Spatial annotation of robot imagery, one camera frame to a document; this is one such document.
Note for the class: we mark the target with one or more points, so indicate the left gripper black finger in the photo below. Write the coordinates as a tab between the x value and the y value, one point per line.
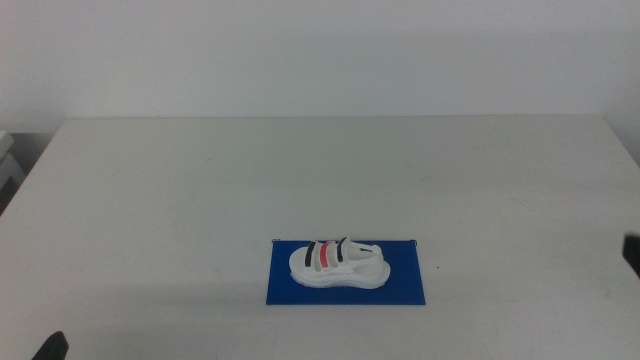
52	347

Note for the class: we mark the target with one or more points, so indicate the blue rectangular mat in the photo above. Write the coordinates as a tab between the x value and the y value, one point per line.
280	295

